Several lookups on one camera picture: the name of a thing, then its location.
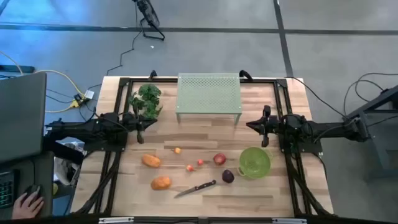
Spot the pale green perforated shelf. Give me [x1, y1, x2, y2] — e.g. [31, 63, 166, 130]
[175, 72, 243, 125]

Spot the black computer mouse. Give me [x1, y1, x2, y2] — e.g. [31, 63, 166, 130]
[24, 184, 43, 200]

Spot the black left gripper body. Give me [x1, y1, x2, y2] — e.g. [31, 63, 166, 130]
[122, 111, 147, 144]

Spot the red apple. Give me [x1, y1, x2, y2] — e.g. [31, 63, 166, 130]
[213, 152, 227, 166]

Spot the black metal table frame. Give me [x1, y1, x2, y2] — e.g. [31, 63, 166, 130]
[70, 76, 336, 217]

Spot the orange oblong fruit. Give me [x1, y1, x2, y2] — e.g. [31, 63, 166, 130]
[141, 154, 162, 169]
[150, 175, 172, 191]

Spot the dark avocado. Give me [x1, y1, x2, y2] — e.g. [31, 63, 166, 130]
[221, 169, 235, 184]

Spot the backlit keyboard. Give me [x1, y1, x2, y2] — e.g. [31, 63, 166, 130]
[0, 170, 16, 209]

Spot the silver bracket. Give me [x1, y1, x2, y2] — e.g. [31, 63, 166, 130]
[98, 217, 134, 224]
[272, 217, 307, 224]

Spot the black floor fan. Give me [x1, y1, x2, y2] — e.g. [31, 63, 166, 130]
[132, 0, 165, 41]

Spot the white plastic bag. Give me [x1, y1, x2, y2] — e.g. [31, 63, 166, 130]
[54, 141, 81, 186]

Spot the black fan cable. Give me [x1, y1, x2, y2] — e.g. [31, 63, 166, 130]
[106, 2, 142, 75]

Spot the black flat bar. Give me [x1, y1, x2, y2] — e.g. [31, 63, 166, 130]
[0, 64, 35, 74]

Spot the yellow cable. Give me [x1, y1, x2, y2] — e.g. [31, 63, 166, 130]
[0, 51, 86, 113]

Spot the black metal stand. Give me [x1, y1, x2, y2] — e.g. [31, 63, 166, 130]
[348, 85, 398, 181]

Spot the black-handled kitchen knife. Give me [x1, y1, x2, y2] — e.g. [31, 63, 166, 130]
[174, 179, 217, 198]

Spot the green colander bowl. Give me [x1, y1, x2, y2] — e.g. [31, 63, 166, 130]
[238, 146, 274, 180]

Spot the person's hand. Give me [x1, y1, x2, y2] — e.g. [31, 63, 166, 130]
[11, 190, 45, 220]

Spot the looped black cable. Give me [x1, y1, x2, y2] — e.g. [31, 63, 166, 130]
[343, 72, 398, 116]

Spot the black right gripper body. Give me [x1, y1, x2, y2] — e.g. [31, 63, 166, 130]
[262, 105, 282, 148]

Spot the green potted plant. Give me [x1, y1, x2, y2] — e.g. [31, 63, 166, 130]
[128, 83, 164, 121]

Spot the grey desk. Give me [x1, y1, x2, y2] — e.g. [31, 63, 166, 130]
[0, 151, 55, 218]

